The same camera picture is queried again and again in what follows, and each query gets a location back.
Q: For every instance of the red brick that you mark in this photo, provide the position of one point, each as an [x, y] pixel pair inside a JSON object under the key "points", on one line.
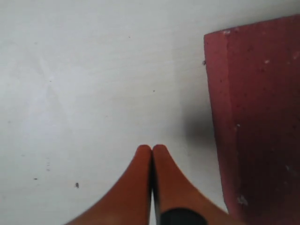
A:
{"points": [[254, 86]]}

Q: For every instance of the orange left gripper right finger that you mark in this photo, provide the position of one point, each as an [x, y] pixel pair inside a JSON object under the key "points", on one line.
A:
{"points": [[177, 200]]}

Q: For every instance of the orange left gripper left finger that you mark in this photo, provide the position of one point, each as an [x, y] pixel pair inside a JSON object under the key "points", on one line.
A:
{"points": [[128, 201]]}

